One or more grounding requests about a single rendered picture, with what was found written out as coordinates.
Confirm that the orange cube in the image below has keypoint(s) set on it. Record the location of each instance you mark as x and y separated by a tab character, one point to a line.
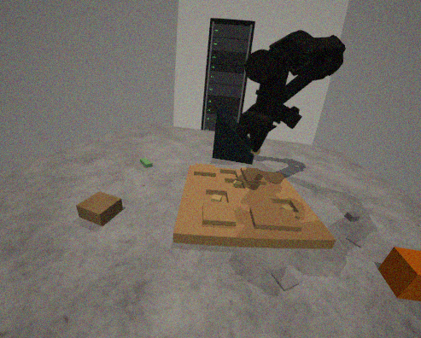
402	272

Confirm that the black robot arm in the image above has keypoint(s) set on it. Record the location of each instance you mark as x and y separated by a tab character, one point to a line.
300	54

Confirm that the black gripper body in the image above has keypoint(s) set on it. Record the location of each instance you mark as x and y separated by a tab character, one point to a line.
261	116

